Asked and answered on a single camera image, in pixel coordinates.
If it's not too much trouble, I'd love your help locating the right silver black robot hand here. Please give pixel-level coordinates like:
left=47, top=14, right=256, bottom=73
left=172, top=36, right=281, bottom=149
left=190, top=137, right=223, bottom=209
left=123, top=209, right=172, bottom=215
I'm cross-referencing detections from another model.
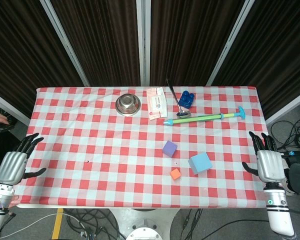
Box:
left=241, top=131, right=286, bottom=185

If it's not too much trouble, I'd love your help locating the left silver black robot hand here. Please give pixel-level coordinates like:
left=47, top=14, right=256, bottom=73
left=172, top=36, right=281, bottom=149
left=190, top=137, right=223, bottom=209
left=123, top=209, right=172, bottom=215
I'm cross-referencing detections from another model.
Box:
left=0, top=132, right=47, bottom=186

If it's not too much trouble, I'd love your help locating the small orange foam cube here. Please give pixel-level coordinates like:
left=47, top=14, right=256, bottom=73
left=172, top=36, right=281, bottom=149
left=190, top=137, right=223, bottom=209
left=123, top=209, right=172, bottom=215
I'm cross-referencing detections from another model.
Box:
left=170, top=167, right=182, bottom=180

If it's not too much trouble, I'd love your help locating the purple foam cube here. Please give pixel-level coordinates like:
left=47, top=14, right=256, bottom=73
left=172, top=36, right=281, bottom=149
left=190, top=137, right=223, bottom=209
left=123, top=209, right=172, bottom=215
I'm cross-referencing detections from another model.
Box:
left=162, top=140, right=179, bottom=158

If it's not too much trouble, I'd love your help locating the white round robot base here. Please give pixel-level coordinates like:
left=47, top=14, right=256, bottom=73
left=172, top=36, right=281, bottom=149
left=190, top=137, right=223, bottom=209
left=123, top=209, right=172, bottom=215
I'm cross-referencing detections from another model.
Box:
left=107, top=207, right=181, bottom=240

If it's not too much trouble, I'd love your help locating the black power strip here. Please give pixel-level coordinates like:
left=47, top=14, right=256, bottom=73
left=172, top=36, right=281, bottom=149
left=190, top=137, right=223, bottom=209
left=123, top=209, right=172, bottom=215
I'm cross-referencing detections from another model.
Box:
left=277, top=148, right=300, bottom=158

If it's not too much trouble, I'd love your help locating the black handheld device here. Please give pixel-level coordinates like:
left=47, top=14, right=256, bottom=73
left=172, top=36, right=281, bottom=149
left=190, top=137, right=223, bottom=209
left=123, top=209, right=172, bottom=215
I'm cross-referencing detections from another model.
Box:
left=0, top=121, right=15, bottom=133

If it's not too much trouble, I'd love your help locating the large blue foam cube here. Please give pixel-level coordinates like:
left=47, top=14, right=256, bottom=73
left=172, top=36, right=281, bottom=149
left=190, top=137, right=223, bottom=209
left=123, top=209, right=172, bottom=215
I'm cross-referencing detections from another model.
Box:
left=188, top=151, right=213, bottom=175

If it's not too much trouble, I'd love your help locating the green and teal toy pump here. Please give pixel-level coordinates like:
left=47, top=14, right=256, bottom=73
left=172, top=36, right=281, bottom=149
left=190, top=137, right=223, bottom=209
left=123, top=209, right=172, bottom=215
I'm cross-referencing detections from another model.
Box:
left=163, top=106, right=246, bottom=127

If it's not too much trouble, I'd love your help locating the red white checkered tablecloth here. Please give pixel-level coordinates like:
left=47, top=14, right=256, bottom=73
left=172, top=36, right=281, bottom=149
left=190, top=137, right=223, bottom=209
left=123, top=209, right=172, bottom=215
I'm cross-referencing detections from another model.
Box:
left=8, top=86, right=277, bottom=209

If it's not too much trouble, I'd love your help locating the metal spoon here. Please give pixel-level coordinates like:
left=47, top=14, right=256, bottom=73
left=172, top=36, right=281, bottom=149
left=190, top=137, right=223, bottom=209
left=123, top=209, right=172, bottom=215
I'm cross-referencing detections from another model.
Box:
left=166, top=77, right=190, bottom=119

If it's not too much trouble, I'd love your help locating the dark blue toy brick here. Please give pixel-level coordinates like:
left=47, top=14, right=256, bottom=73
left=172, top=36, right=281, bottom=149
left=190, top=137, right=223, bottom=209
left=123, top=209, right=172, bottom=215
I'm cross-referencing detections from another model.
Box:
left=178, top=91, right=195, bottom=109

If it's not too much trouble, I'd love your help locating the dark brown curtain panel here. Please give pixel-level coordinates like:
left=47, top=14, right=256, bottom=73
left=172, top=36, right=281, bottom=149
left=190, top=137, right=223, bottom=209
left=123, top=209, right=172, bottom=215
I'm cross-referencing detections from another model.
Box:
left=211, top=0, right=300, bottom=116
left=0, top=0, right=86, bottom=118
left=51, top=0, right=142, bottom=88
left=149, top=0, right=246, bottom=87

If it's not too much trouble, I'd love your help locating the pink white wet wipes pack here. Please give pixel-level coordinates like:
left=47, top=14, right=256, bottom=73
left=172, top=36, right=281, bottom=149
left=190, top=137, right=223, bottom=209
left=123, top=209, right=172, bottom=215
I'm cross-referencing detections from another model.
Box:
left=146, top=87, right=168, bottom=121

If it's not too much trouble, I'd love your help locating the upturned stainless steel bowl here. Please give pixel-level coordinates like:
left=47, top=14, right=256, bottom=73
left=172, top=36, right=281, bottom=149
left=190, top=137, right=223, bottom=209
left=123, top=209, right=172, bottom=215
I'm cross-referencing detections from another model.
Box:
left=114, top=93, right=141, bottom=117

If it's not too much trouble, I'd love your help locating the black floor cable bundle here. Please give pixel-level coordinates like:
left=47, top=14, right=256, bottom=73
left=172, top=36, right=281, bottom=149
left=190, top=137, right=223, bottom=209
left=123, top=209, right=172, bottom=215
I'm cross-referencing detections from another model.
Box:
left=64, top=208, right=123, bottom=240
left=269, top=103, right=300, bottom=151
left=178, top=208, right=271, bottom=240

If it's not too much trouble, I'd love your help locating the white partition frame post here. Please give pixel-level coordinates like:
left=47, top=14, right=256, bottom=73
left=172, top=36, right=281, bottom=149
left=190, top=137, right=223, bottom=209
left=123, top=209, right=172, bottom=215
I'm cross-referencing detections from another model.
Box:
left=205, top=0, right=253, bottom=87
left=0, top=89, right=31, bottom=127
left=39, top=0, right=91, bottom=88
left=135, top=0, right=151, bottom=88
left=264, top=87, right=300, bottom=126

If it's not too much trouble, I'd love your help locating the white floor cable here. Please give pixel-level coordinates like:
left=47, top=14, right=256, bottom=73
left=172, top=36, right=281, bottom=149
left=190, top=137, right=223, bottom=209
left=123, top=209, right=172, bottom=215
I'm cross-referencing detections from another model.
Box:
left=0, top=213, right=89, bottom=238

